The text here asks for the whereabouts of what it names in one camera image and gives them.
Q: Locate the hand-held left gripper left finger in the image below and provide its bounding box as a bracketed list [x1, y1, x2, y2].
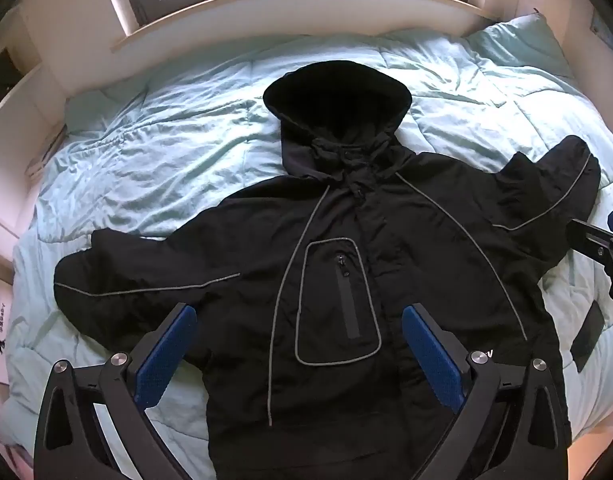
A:
[34, 302, 207, 480]

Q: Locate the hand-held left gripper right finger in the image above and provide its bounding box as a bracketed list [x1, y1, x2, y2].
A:
[401, 302, 572, 480]

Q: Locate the black hooded jacket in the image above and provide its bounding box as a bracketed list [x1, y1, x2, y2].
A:
[53, 59, 601, 480]

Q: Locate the black flat rectangular object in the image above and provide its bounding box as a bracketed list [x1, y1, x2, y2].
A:
[575, 300, 606, 374]

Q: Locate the light teal pillow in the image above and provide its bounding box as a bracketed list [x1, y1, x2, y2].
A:
[467, 12, 576, 82]

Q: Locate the light teal comforter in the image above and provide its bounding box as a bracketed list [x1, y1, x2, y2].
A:
[4, 25, 613, 480]

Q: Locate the white bedside shelf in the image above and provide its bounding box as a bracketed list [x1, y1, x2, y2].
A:
[0, 10, 70, 181]

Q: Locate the wooden window sill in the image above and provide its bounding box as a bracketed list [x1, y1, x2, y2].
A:
[109, 0, 497, 53]

